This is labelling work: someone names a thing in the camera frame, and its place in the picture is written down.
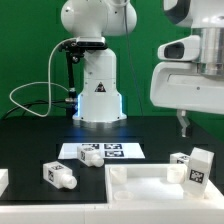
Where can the black camera stand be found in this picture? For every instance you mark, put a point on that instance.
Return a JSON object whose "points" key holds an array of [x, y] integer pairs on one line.
{"points": [[71, 80]]}

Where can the white obstacle fence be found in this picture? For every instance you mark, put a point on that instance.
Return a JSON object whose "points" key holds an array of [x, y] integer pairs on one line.
{"points": [[109, 214]]}

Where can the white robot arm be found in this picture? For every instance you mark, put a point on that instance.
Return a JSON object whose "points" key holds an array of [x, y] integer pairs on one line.
{"points": [[100, 102]]}

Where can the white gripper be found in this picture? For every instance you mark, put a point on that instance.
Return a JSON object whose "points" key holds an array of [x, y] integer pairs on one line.
{"points": [[179, 86]]}

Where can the white square tabletop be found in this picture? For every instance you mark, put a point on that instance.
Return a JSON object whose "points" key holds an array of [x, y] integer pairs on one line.
{"points": [[150, 184]]}

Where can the white marker sheet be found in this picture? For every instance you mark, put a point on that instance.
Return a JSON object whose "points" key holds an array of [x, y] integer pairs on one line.
{"points": [[107, 150]]}

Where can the grey stand camera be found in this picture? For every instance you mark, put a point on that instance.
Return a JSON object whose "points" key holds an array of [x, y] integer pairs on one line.
{"points": [[91, 42]]}

